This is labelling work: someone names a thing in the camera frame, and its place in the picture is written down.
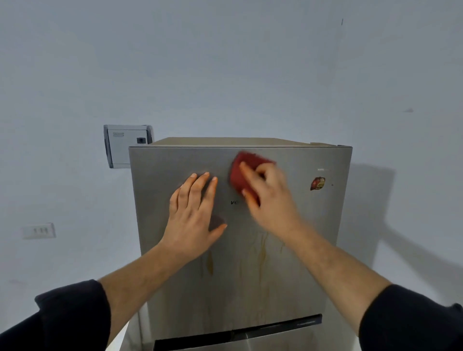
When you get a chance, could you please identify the grey electrical panel box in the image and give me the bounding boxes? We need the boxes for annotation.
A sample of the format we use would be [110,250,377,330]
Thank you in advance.
[104,124,154,170]

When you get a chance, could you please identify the person's right forearm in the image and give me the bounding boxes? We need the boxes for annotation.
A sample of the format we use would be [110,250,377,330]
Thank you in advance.
[286,224,463,351]

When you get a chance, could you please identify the white wall switch plate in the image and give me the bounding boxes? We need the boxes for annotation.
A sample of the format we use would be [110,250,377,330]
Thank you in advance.
[22,222,57,240]

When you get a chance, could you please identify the person's left hand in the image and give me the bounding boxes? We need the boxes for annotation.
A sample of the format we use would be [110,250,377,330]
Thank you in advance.
[159,172,229,265]

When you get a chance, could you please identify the red cloth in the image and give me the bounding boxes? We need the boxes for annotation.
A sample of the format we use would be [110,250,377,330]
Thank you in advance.
[229,151,277,205]

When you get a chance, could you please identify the silver refrigerator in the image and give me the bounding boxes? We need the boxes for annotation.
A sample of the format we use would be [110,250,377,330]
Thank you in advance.
[128,136,354,351]

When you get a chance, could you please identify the person's right hand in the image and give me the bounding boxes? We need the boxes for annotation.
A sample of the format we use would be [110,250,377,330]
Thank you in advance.
[239,162,304,241]

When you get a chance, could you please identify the person's left forearm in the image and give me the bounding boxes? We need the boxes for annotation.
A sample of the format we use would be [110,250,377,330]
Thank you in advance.
[0,242,181,351]

